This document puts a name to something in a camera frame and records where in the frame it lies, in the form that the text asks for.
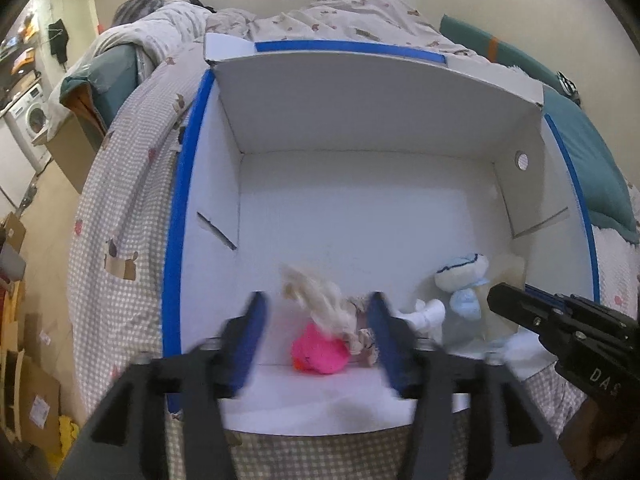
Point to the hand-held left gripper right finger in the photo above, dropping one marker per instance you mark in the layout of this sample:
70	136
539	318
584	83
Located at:
392	345

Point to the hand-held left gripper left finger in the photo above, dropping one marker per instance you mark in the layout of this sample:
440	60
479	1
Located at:
247	340

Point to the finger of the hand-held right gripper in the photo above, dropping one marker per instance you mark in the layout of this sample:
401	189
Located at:
547	294
520	312

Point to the blue and white plush toy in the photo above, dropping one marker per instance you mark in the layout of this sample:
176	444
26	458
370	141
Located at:
462	275

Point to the lace-dressed doll with pink hat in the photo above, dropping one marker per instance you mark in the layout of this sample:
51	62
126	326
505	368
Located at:
320	355

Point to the blue and white cardboard box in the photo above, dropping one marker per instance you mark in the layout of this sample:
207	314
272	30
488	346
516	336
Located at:
375	210

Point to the person's right hand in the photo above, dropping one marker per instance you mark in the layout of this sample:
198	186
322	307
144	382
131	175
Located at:
595	435

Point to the teal pillow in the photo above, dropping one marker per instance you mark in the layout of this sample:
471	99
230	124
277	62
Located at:
600	170

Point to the checked printed bedsheet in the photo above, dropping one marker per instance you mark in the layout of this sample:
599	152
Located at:
125	200

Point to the black and white small object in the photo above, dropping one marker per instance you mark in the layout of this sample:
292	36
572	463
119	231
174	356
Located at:
567	87

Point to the stack of flat cardboard boxes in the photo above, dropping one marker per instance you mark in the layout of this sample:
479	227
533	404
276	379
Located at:
30	385

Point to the white fluffy blanket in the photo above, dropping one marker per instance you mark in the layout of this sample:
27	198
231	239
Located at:
517	67

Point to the brown cardboard board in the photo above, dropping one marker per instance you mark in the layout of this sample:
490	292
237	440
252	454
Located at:
75	150

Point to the teal headboard cushion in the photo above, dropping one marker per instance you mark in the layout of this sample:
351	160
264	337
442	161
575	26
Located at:
470	35

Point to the teal and orange folded quilt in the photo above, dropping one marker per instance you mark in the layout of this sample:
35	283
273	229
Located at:
110	75

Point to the white washing machine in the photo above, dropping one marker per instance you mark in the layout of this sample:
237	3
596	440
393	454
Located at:
30	120

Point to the white printed duvet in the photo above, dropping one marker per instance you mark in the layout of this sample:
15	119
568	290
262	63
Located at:
325	15

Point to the grey striped cloth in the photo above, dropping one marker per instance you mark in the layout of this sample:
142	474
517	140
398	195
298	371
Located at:
137	7

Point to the black hanging bag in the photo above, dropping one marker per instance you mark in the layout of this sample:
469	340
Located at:
59	40

